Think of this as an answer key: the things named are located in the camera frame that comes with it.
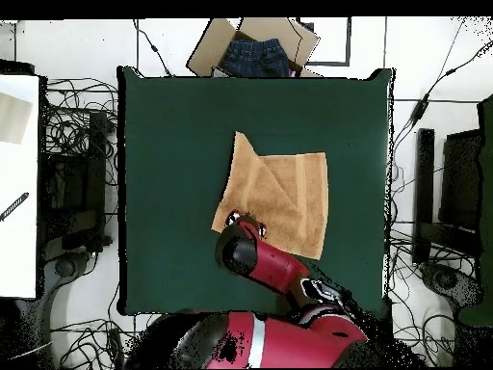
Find tan terry towel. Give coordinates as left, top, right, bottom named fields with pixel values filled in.
left=210, top=130, right=330, bottom=261

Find black flat panel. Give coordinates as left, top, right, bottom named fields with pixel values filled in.
left=437, top=128, right=485, bottom=232

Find dark green table cloth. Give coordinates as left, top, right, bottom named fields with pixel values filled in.
left=116, top=65, right=396, bottom=317

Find blue denim jeans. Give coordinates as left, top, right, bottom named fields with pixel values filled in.
left=220, top=38, right=293, bottom=79

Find open cardboard box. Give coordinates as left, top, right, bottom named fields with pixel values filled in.
left=186, top=16, right=321, bottom=79

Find black equipment rack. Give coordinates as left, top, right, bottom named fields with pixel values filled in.
left=38, top=110, right=113, bottom=257

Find black power strip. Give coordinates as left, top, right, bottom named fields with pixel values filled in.
left=106, top=326, right=125, bottom=369

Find black upright bar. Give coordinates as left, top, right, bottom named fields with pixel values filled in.
left=412, top=127, right=436, bottom=266

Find black office chair base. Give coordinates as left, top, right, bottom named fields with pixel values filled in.
left=418, top=261, right=485, bottom=313
left=11, top=250, right=95, bottom=369

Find white side table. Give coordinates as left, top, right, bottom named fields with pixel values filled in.
left=0, top=73, right=41, bottom=300

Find beige sheet of card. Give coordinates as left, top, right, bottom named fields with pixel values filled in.
left=0, top=91, right=35, bottom=146

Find black cable with inline plug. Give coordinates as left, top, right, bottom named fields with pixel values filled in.
left=132, top=17, right=173, bottom=77

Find tangle of black cables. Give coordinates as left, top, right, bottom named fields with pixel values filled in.
left=49, top=313, right=155, bottom=369
left=396, top=310, right=457, bottom=369
left=42, top=77, right=119, bottom=186

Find black rectangular frame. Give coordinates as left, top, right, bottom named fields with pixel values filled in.
left=296, top=16, right=352, bottom=67

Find black cable with adapter block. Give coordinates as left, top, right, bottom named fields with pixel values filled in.
left=392, top=38, right=493, bottom=155

